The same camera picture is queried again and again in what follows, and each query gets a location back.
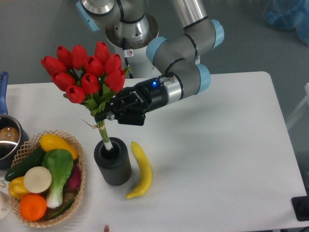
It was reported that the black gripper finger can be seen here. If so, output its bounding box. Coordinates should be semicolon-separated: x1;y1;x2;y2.
106;109;145;126
94;93;130;122

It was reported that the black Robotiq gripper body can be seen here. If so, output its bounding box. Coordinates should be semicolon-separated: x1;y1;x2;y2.
119;78;169;116

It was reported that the red tulip bouquet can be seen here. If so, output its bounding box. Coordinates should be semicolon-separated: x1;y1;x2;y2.
41;41;131;152

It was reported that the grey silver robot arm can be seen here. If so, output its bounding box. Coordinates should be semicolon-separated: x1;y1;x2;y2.
76;0;225;126

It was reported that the dark grey ribbed vase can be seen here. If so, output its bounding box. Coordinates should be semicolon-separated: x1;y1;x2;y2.
94;137;132;186

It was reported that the fingertip at bottom edge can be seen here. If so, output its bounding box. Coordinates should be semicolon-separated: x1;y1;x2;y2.
104;225;110;232

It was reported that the yellow squash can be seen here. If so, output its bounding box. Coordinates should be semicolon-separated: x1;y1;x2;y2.
40;133;78;160

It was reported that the green bok choy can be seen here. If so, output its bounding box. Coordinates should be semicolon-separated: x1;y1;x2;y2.
42;149;73;208

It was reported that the yellow banana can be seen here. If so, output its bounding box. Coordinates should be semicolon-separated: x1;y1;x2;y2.
126;141;152;199

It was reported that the purple sweet potato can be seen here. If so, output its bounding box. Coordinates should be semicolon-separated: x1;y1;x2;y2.
67;163;82;190

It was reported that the woven wicker basket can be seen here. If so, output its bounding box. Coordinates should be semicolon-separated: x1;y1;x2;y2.
9;130;87;228

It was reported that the green cucumber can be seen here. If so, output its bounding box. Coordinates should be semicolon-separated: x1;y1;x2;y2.
4;145;46;182

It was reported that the white round radish slice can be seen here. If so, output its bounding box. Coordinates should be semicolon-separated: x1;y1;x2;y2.
24;166;52;193

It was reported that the green chili pepper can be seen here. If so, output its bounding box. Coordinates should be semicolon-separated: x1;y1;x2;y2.
45;198;75;220

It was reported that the yellow bell pepper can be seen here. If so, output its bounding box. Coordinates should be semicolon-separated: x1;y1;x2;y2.
8;176;30;200

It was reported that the orange fruit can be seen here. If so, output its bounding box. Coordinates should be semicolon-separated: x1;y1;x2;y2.
19;194;47;221

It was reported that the garlic clove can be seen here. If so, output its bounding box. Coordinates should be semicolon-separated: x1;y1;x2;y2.
0;180;6;188

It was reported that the white round object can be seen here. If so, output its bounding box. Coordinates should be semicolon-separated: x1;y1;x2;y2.
0;191;11;219

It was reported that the blue plastic bag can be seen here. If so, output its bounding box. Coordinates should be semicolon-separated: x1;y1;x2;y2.
263;0;309;45

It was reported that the black device at edge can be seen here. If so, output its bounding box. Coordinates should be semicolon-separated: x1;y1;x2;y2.
291;196;309;221

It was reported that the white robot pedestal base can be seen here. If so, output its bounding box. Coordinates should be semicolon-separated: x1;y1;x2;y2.
106;12;202;79

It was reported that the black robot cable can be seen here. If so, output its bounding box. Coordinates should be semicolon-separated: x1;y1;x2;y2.
121;37;134;79

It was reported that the blue saucepan with handle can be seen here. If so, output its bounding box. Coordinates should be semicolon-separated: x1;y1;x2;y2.
0;72;28;170

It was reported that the white frame at right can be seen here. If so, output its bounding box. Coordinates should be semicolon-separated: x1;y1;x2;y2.
286;83;309;130

